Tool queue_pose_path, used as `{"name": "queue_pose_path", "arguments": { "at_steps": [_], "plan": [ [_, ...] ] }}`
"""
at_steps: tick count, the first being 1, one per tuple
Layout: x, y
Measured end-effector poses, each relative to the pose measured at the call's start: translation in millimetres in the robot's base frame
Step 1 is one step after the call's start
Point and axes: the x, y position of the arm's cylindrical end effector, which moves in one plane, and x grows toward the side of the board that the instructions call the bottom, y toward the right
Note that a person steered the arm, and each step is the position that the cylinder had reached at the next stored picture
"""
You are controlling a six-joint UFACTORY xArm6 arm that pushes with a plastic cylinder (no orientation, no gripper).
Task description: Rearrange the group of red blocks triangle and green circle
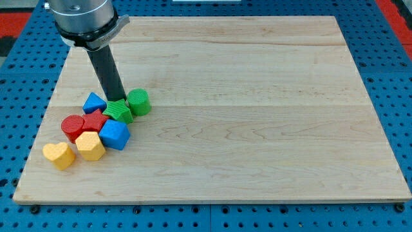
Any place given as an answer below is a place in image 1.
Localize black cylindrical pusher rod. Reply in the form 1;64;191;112
88;46;126;101

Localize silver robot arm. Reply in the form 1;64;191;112
44;0;130;101

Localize blue triangle block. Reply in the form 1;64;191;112
82;92;107;114

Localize green star block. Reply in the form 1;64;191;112
102;99;133;124

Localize green cylinder block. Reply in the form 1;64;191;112
127;88;151;116

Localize red star block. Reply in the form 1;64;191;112
82;109;109;132

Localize red cylinder block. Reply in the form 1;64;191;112
61;115;84;143

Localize blue cube block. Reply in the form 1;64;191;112
98;119;130;150

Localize yellow hexagon block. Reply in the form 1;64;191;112
75;131;106;161

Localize yellow heart block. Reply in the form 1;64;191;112
42;142;76;171

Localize light wooden board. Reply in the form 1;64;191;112
14;16;411;205

